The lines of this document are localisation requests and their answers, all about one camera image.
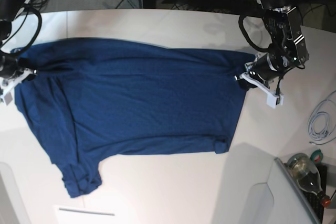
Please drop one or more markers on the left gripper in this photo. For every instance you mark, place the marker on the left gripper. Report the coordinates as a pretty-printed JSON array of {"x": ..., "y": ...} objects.
[{"x": 259, "y": 74}]

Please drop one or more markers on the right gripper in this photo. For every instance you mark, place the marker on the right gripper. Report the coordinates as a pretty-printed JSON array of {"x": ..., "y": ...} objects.
[{"x": 13, "y": 74}]

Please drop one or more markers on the dark blue t-shirt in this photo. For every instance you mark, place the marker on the dark blue t-shirt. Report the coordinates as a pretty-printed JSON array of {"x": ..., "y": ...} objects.
[{"x": 94, "y": 98}]

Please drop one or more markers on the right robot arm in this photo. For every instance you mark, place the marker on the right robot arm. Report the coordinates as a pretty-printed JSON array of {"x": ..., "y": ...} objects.
[{"x": 10, "y": 10}]

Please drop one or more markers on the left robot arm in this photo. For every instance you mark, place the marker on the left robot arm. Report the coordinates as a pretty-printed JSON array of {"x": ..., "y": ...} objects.
[{"x": 287, "y": 50}]

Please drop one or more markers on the green tape roll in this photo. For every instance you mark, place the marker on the green tape roll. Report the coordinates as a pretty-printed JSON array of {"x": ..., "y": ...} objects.
[{"x": 317, "y": 156}]

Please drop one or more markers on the clear plastic bottle red cap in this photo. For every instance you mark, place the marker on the clear plastic bottle red cap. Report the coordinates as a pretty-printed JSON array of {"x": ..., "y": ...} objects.
[{"x": 307, "y": 177}]

